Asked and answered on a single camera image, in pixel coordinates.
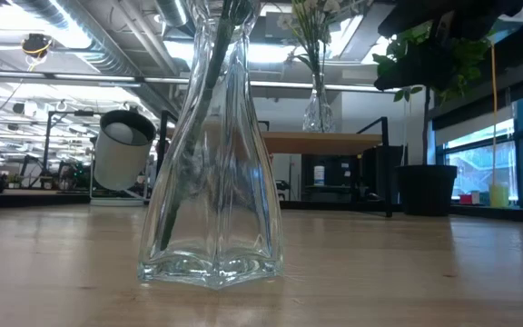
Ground beige cable yellow plug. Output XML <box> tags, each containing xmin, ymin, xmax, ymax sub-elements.
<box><xmin>488</xmin><ymin>39</ymin><xmax>510</xmax><ymax>208</ymax></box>

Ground black aluminium frame rails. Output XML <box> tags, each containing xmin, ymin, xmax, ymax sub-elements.
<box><xmin>449</xmin><ymin>203</ymin><xmax>523</xmax><ymax>224</ymax></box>

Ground green potted plant black pot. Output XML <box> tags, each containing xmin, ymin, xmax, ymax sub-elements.
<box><xmin>372</xmin><ymin>17</ymin><xmax>494</xmax><ymax>217</ymax></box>

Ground silver ventilation duct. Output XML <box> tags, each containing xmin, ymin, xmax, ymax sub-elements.
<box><xmin>11</xmin><ymin>0</ymin><xmax>153</xmax><ymax>79</ymax></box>

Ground clear glass vase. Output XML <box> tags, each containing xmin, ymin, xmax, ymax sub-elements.
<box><xmin>301</xmin><ymin>72</ymin><xmax>337</xmax><ymax>134</ymax></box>
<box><xmin>136</xmin><ymin>0</ymin><xmax>285</xmax><ymax>291</ymax></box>

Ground black ceiling camera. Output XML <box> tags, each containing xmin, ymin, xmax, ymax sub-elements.
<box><xmin>20</xmin><ymin>32</ymin><xmax>54</xmax><ymax>59</ymax></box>

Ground dark purple artificial flower stem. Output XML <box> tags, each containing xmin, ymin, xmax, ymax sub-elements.
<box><xmin>158</xmin><ymin>0</ymin><xmax>256</xmax><ymax>252</ymax></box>

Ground black cabinet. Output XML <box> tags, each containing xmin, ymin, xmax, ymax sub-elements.
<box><xmin>301</xmin><ymin>154</ymin><xmax>359</xmax><ymax>203</ymax></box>

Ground white artificial flower bunch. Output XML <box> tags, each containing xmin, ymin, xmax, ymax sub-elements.
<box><xmin>275</xmin><ymin>0</ymin><xmax>374</xmax><ymax>131</ymax></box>

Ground wooden shelf black metal frame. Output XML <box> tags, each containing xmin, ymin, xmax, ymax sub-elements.
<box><xmin>156</xmin><ymin>110</ymin><xmax>393</xmax><ymax>218</ymax></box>

